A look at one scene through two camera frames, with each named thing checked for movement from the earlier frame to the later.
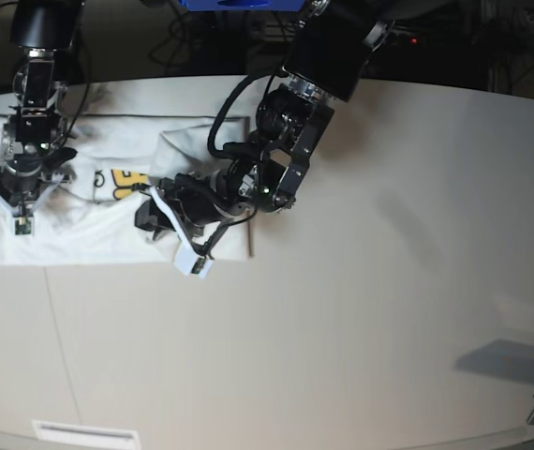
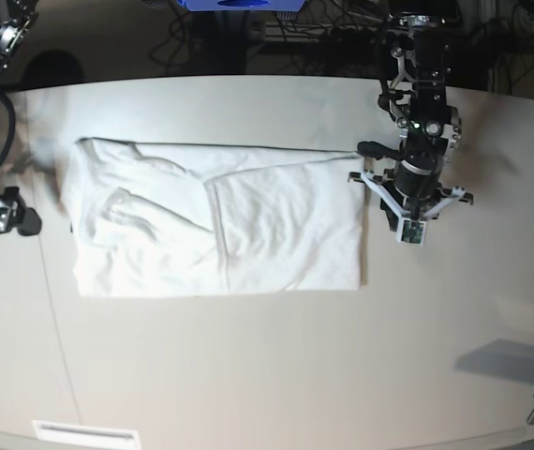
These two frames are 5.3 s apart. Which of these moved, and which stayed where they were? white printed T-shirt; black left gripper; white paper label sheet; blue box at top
Moved: black left gripper; white printed T-shirt
Stayed: blue box at top; white paper label sheet
